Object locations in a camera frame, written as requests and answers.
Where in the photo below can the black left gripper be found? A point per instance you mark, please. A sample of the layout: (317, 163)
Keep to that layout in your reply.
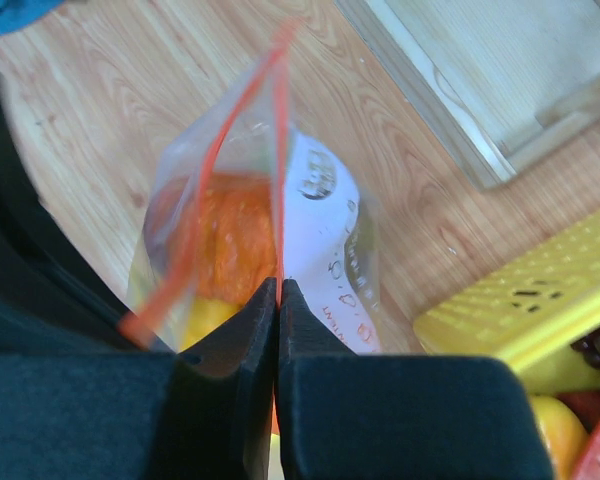
(51, 299)

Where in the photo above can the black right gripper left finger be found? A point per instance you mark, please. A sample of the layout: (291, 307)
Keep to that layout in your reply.
(71, 411)

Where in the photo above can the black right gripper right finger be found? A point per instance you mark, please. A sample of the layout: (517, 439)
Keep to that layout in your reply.
(348, 416)

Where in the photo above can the yellow toy bell pepper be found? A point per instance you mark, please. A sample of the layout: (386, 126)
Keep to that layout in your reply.
(204, 316)

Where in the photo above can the orange toy pumpkin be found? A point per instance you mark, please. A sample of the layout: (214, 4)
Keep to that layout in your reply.
(225, 247)

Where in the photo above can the clear zip top bag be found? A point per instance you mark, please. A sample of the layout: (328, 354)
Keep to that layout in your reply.
(324, 222)

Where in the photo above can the yellow plastic shopping basket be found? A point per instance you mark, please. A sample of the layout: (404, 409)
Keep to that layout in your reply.
(528, 313)

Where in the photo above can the yellow toy fruit in basket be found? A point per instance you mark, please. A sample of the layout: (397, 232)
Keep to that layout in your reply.
(563, 434)

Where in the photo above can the blue crumpled cloth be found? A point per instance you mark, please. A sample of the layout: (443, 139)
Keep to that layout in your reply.
(18, 14)

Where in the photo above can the wooden clothes rack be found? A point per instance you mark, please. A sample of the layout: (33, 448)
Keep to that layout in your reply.
(500, 83)

